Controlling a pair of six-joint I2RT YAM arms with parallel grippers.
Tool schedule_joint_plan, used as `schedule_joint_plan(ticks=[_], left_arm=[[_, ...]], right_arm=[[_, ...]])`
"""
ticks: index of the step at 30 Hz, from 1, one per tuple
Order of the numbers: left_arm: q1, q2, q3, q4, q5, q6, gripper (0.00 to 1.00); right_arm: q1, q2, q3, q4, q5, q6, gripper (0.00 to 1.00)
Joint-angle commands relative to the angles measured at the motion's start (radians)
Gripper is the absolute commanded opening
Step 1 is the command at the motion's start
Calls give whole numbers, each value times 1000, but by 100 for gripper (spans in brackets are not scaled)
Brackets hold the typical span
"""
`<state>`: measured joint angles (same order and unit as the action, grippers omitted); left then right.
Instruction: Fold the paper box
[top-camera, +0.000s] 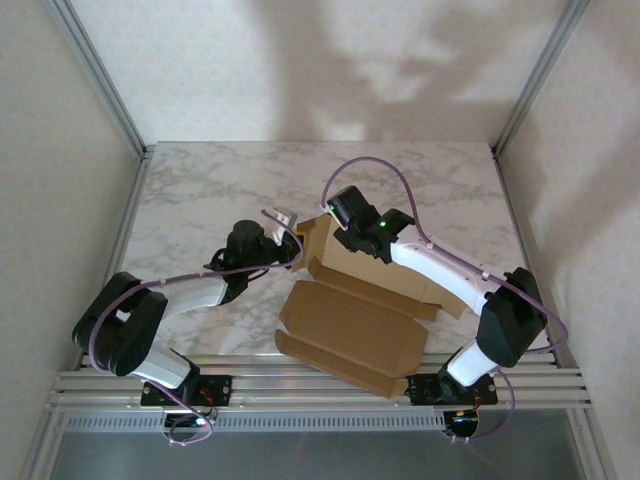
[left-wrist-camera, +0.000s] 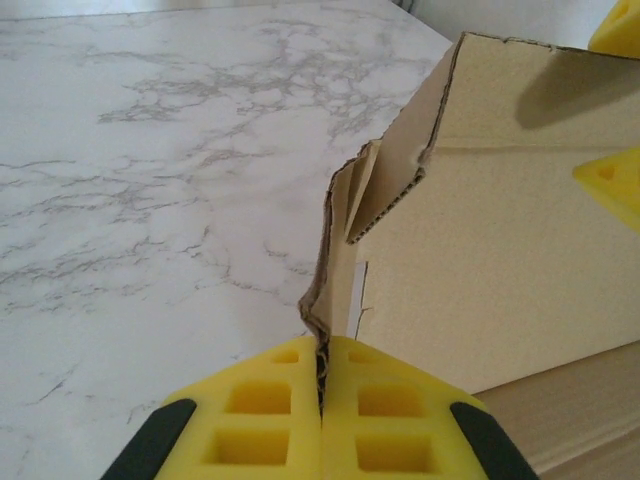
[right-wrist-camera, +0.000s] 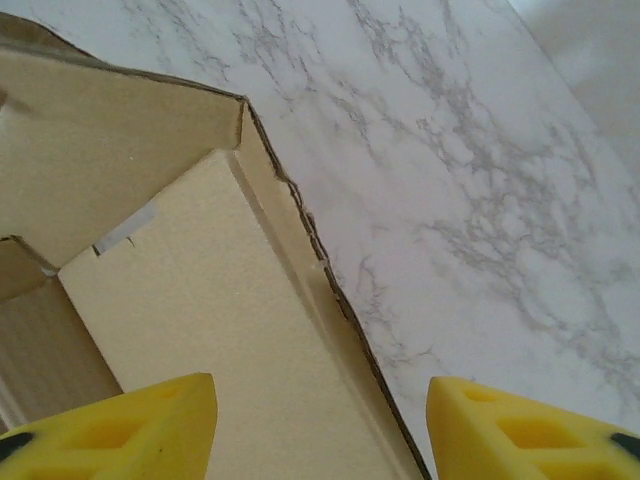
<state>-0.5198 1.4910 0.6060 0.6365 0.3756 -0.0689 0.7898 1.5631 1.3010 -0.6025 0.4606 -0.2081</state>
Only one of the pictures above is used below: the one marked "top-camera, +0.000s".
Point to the brown cardboard paper box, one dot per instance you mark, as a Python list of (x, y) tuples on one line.
[(350, 320)]

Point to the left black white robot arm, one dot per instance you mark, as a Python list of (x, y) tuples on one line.
[(140, 325)]

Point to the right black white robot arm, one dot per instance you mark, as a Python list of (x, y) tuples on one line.
[(510, 325)]

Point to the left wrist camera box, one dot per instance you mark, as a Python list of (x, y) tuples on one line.
[(282, 220)]

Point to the left aluminium side rail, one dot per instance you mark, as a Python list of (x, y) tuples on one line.
[(127, 215)]

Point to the aluminium side rail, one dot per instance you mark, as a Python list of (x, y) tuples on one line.
[(515, 215), (127, 215)]

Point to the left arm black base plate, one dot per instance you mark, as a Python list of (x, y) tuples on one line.
[(220, 387)]

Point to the aluminium rail frame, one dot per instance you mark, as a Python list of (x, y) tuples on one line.
[(280, 387)]

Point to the right aluminium side rail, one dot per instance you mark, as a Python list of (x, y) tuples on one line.
[(515, 215)]

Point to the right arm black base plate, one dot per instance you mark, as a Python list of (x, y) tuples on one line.
[(425, 392)]

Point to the left aluminium corner post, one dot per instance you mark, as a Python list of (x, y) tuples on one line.
[(100, 80)]

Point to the aluminium corner post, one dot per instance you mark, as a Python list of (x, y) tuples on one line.
[(540, 75), (100, 80)]

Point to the right aluminium corner post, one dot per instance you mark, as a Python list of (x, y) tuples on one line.
[(540, 75)]

